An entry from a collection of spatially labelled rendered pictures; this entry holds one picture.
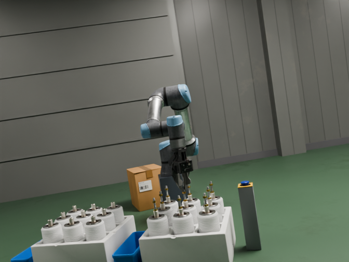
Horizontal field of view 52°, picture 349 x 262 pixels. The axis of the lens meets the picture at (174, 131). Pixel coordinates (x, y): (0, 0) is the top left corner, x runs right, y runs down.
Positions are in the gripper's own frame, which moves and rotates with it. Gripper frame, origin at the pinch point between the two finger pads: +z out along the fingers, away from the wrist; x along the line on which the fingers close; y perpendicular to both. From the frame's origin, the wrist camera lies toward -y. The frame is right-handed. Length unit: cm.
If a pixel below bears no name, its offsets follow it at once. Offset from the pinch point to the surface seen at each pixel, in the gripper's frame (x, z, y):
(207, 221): -0.2, 11.6, 21.3
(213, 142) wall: 145, 6, -212
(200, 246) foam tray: -5.6, 21.4, 21.0
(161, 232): -17.0, 15.4, 7.6
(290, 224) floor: 60, 34, 2
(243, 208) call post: 23.6, 13.3, 13.8
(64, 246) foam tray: -56, 17, -18
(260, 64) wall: 211, -76, -189
